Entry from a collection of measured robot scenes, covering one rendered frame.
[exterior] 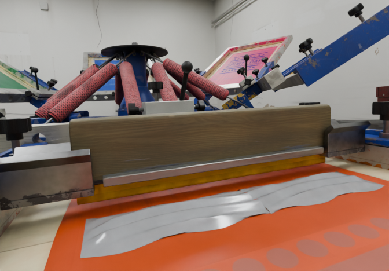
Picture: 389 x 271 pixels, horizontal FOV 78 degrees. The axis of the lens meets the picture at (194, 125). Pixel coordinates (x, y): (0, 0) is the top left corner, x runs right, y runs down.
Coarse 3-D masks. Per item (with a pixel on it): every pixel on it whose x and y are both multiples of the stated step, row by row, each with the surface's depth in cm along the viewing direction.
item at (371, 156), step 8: (368, 144) 40; (360, 152) 42; (368, 152) 40; (376, 152) 39; (384, 152) 38; (352, 160) 43; (360, 160) 42; (368, 160) 40; (376, 160) 39; (384, 160) 38; (384, 168) 38; (0, 208) 23; (16, 208) 27; (0, 216) 23; (8, 216) 25; (0, 224) 23; (8, 224) 25; (0, 232) 23
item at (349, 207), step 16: (256, 176) 37; (272, 176) 37; (288, 176) 37; (304, 176) 36; (368, 176) 35; (368, 192) 29; (384, 192) 29; (288, 208) 26; (304, 208) 26; (320, 208) 26; (336, 208) 26; (352, 208) 25; (368, 208) 25; (384, 208) 25; (288, 224) 23; (304, 224) 23; (320, 224) 23; (336, 224) 22
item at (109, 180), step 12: (240, 156) 34; (252, 156) 33; (264, 156) 34; (276, 156) 34; (288, 156) 35; (300, 156) 36; (156, 168) 29; (168, 168) 29; (180, 168) 29; (192, 168) 30; (204, 168) 30; (216, 168) 31; (228, 168) 32; (108, 180) 26; (120, 180) 27; (132, 180) 27; (144, 180) 28
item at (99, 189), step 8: (280, 160) 37; (288, 160) 38; (296, 160) 39; (232, 168) 35; (240, 168) 35; (248, 168) 36; (176, 176) 32; (184, 176) 32; (192, 176) 32; (200, 176) 33; (128, 184) 30; (136, 184) 30; (144, 184) 30; (152, 184) 31; (96, 192) 28; (104, 192) 29
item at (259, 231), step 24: (168, 192) 32; (192, 192) 32; (216, 192) 31; (72, 216) 26; (96, 216) 26; (264, 216) 25; (72, 240) 22; (168, 240) 21; (192, 240) 21; (216, 240) 21; (240, 240) 20; (264, 240) 20; (288, 240) 20; (48, 264) 18; (72, 264) 18; (96, 264) 18; (120, 264) 18; (144, 264) 18; (168, 264) 18; (192, 264) 18
